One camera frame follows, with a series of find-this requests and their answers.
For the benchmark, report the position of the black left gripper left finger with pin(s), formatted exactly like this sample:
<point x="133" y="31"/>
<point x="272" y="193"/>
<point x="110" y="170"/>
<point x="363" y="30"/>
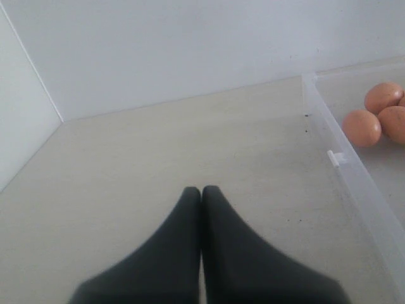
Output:
<point x="164" y="269"/>

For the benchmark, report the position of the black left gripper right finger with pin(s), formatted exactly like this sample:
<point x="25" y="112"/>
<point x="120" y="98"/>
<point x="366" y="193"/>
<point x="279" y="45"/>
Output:
<point x="241" y="267"/>

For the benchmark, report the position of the clear plastic box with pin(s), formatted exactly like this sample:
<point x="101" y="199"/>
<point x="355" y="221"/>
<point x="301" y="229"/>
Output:
<point x="373" y="178"/>

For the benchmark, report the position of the brown egg far left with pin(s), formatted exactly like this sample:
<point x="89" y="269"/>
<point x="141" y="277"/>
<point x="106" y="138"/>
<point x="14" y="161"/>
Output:
<point x="362" y="128"/>

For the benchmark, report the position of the brown egg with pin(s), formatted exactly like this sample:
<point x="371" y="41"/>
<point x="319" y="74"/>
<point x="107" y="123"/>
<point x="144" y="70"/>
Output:
<point x="383" y="95"/>
<point x="402" y="102"/>
<point x="362" y="128"/>
<point x="392" y="122"/>

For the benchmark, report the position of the brown egg back left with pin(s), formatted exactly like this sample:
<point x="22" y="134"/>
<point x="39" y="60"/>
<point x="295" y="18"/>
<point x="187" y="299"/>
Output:
<point x="392" y="122"/>

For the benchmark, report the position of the brown egg back top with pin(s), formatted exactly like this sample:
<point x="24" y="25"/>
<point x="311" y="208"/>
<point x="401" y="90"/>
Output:
<point x="383" y="95"/>

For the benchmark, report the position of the brown egg back middle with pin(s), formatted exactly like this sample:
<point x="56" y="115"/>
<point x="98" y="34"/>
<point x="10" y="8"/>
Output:
<point x="402" y="102"/>

